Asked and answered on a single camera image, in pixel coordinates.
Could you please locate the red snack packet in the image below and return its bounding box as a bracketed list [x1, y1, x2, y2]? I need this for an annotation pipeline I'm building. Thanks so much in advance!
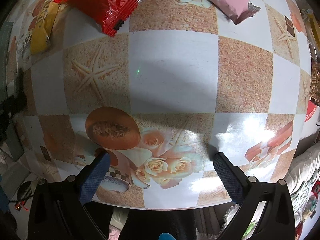
[54, 0, 142, 37]

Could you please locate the white sofa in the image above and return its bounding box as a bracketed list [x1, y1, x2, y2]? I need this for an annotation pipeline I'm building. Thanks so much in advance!
[285, 139, 320, 198]

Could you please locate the red round plate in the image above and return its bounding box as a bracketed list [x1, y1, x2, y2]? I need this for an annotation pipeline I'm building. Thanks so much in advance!
[304, 100, 317, 122]

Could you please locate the peanut bag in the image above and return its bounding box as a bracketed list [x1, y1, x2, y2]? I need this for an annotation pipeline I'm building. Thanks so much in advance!
[309, 61, 320, 107]

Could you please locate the green storage box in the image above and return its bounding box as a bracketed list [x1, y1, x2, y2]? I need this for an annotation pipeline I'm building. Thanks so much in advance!
[0, 22, 13, 103]

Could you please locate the yellow snack packet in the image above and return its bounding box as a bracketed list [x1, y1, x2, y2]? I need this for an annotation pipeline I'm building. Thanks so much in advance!
[29, 0, 63, 55]

